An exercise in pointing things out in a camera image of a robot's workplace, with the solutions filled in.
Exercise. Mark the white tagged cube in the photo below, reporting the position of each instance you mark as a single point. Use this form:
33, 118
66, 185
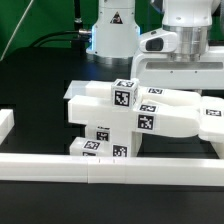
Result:
125, 92

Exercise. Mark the white chair seat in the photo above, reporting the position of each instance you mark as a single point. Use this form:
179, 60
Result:
123, 143

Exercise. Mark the grey diagonal rod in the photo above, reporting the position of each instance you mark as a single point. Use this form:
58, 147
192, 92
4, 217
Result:
26, 11

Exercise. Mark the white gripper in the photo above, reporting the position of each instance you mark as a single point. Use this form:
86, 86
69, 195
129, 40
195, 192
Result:
179, 58

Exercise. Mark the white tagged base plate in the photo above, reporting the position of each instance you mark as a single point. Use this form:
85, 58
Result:
76, 88

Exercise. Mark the white U-shaped fence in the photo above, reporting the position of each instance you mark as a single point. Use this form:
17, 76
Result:
91, 169

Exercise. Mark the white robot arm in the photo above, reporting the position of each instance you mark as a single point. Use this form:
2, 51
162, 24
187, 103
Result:
115, 35

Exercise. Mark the black vertical post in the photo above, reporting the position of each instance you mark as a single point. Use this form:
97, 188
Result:
78, 24

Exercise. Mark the white chair back frame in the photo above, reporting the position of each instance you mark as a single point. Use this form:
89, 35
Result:
157, 111

